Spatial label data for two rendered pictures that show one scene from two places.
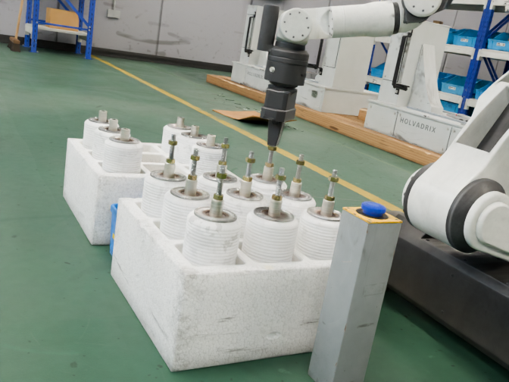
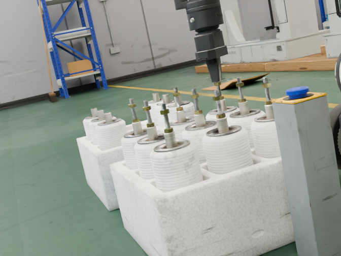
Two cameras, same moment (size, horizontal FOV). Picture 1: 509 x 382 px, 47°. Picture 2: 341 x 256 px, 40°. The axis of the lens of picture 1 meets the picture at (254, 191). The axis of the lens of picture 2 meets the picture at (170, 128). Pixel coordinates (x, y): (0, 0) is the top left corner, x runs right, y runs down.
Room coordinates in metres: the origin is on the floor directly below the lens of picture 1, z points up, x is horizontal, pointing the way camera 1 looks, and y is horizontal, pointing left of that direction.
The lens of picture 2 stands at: (0.06, -0.14, 0.46)
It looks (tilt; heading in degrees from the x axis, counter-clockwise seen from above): 10 degrees down; 12
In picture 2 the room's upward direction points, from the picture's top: 12 degrees counter-clockwise
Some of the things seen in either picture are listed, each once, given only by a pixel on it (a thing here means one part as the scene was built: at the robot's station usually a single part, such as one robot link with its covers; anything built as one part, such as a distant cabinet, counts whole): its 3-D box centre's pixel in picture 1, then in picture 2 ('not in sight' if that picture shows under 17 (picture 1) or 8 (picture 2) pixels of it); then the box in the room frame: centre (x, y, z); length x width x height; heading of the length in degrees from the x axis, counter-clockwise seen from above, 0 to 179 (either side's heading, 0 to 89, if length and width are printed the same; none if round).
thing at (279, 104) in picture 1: (281, 90); (207, 34); (1.29, -0.02, 0.45); 0.13 x 0.10 x 0.12; 164
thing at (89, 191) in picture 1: (148, 188); (145, 155); (1.61, 0.30, 0.09); 0.39 x 0.39 x 0.18; 30
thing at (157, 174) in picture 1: (168, 176); (138, 133); (1.17, 0.18, 0.25); 0.08 x 0.08 x 0.01
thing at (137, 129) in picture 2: (169, 170); (137, 128); (1.17, 0.18, 0.26); 0.02 x 0.02 x 0.03
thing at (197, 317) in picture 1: (232, 269); (213, 191); (1.13, 0.02, 0.09); 0.39 x 0.39 x 0.18; 31
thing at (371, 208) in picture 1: (373, 211); (297, 93); (0.92, -0.19, 0.32); 0.04 x 0.04 x 0.02
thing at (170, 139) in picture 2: (217, 208); (170, 140); (0.97, 0.06, 0.26); 0.02 x 0.02 x 0.03
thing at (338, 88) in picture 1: (304, 54); (262, 22); (5.19, -0.22, 0.45); 1.61 x 0.57 x 0.74; 30
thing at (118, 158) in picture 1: (120, 175); (115, 150); (1.44, 0.34, 0.16); 0.10 x 0.10 x 0.18
